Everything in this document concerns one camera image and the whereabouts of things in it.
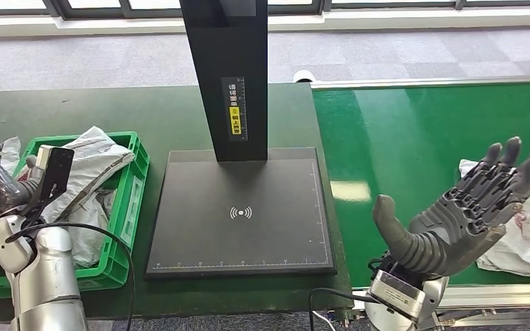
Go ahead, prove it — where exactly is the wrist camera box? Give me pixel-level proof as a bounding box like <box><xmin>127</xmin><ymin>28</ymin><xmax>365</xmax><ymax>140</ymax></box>
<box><xmin>367</xmin><ymin>269</ymin><xmax>426</xmax><ymax>321</ymax></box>
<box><xmin>34</xmin><ymin>144</ymin><xmax>75</xmax><ymax>205</ymax></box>

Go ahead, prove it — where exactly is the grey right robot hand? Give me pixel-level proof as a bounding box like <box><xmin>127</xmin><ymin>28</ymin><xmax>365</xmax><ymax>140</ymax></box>
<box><xmin>372</xmin><ymin>136</ymin><xmax>530</xmax><ymax>278</ymax></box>

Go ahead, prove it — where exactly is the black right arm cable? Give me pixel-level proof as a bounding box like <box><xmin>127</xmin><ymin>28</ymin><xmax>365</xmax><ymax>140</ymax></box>
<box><xmin>308</xmin><ymin>288</ymin><xmax>375</xmax><ymax>331</ymax></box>

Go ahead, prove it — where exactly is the green conveyor belt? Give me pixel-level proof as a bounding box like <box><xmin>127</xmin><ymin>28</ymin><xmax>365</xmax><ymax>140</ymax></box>
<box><xmin>311</xmin><ymin>82</ymin><xmax>530</xmax><ymax>289</ymax></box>

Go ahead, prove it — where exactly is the black scanner column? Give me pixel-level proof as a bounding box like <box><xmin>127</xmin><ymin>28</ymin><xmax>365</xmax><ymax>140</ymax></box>
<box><xmin>179</xmin><ymin>0</ymin><xmax>268</xmax><ymax>162</ymax></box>

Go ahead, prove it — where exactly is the black scanner base plate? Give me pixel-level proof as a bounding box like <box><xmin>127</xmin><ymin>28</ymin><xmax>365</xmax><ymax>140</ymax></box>
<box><xmin>145</xmin><ymin>147</ymin><xmax>337</xmax><ymax>281</ymax></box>

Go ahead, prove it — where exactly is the grey parcel bag red print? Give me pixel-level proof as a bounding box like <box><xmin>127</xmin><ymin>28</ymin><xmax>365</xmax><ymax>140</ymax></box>
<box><xmin>15</xmin><ymin>126</ymin><xmax>137</xmax><ymax>225</ymax></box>

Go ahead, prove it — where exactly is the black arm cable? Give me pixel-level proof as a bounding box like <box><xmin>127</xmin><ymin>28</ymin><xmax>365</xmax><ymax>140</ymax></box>
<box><xmin>4</xmin><ymin>222</ymin><xmax>135</xmax><ymax>331</ymax></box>
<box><xmin>308</xmin><ymin>288</ymin><xmax>375</xmax><ymax>331</ymax></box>

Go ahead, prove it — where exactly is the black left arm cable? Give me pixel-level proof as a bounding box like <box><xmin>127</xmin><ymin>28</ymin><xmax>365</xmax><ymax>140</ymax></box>
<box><xmin>4</xmin><ymin>222</ymin><xmax>135</xmax><ymax>331</ymax></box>

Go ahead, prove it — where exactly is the black yellow ruler label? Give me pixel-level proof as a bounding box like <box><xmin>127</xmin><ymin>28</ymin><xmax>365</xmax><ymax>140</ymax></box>
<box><xmin>221</xmin><ymin>76</ymin><xmax>248</xmax><ymax>141</ymax></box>

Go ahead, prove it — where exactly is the green plastic crate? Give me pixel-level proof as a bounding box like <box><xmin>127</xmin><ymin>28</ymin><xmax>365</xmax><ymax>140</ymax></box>
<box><xmin>0</xmin><ymin>131</ymin><xmax>151</xmax><ymax>298</ymax></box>

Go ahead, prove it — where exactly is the aluminium conveyor frame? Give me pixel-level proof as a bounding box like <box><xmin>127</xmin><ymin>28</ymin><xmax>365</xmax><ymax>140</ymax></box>
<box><xmin>309</xmin><ymin>75</ymin><xmax>530</xmax><ymax>331</ymax></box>

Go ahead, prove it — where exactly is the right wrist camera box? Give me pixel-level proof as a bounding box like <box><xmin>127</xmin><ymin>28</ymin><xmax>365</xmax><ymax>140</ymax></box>
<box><xmin>367</xmin><ymin>269</ymin><xmax>426</xmax><ymax>321</ymax></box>

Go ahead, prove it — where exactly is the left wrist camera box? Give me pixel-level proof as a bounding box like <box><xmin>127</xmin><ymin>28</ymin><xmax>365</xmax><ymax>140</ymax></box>
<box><xmin>34</xmin><ymin>144</ymin><xmax>75</xmax><ymax>205</ymax></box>

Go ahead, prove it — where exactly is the thin white cable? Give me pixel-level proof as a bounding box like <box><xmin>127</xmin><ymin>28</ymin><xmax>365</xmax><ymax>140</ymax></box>
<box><xmin>313</xmin><ymin>310</ymin><xmax>337</xmax><ymax>331</ymax></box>

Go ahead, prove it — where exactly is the plain grey parcel bag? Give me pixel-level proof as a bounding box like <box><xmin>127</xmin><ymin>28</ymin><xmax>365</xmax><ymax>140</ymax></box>
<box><xmin>55</xmin><ymin>189</ymin><xmax>121</xmax><ymax>270</ymax></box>

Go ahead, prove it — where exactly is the dark window frame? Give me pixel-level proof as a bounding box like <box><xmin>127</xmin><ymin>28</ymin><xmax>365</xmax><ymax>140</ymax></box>
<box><xmin>0</xmin><ymin>0</ymin><xmax>530</xmax><ymax>20</ymax></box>

